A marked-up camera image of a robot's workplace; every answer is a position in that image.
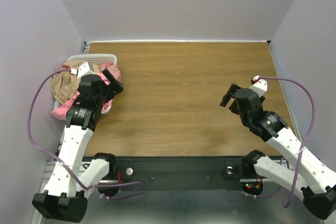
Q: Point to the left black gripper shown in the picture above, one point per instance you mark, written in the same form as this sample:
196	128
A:
115	86

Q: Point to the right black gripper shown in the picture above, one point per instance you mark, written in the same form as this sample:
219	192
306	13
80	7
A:
229	97

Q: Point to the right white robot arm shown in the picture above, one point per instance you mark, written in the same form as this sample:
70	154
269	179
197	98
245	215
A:
314	183

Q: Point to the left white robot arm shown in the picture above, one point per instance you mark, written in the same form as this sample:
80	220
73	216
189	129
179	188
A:
65	196

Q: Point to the dusty pink t shirt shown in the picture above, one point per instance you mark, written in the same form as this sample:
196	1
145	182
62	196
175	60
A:
112	68

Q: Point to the white plastic laundry basket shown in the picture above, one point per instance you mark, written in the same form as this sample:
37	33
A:
96	59

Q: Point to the beige t shirt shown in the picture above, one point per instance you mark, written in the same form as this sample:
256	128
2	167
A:
63	86

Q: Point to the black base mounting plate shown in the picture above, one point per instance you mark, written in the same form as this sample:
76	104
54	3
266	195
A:
168	173

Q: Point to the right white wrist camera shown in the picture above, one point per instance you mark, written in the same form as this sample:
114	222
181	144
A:
260	86

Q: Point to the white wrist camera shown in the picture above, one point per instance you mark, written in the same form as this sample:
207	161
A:
84	69
260	86

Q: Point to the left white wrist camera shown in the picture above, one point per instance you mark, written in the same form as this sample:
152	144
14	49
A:
84	69

